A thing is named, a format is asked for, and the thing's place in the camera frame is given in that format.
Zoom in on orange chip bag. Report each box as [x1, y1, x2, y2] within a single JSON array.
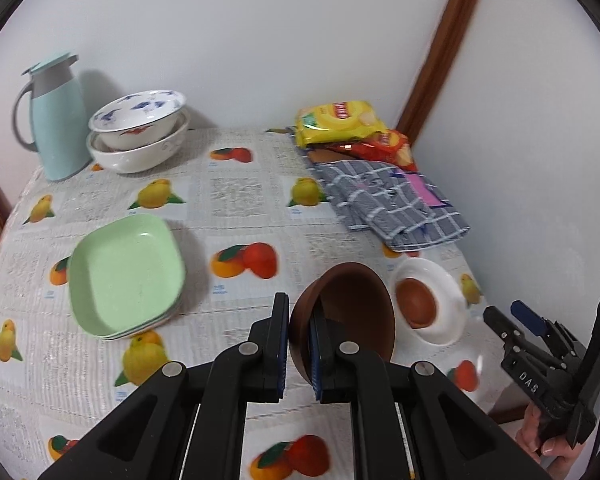
[[307, 130, 417, 171]]

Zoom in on large white porcelain bowl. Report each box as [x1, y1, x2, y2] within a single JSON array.
[[86, 112, 191, 174]]

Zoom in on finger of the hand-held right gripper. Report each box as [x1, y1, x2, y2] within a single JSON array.
[[482, 306, 524, 356], [511, 300, 578, 361]]

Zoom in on grey checked cloth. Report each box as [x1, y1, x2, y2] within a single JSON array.
[[310, 160, 471, 252]]

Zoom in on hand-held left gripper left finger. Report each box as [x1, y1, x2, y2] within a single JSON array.
[[37, 291, 292, 480]]

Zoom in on yellow chip bag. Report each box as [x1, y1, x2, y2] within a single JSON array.
[[295, 100, 388, 148]]

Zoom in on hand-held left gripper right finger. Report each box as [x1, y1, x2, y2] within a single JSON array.
[[307, 307, 546, 480]]

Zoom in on green plastic plate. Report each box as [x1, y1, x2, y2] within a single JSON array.
[[68, 213, 187, 338]]

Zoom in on brown wooden door frame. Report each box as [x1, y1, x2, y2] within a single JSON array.
[[396, 0, 488, 153]]

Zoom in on blue patterned porcelain bowl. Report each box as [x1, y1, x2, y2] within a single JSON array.
[[88, 90, 187, 151]]

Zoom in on person's right hand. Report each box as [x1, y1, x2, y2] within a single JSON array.
[[516, 402, 588, 468]]

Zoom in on small brown bowl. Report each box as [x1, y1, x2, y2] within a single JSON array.
[[288, 262, 397, 386], [396, 279, 437, 329]]

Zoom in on light blue thermos jug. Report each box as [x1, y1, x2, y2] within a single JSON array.
[[13, 52, 92, 182]]

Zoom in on fruit printed tablecloth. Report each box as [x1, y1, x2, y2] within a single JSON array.
[[0, 126, 506, 480]]

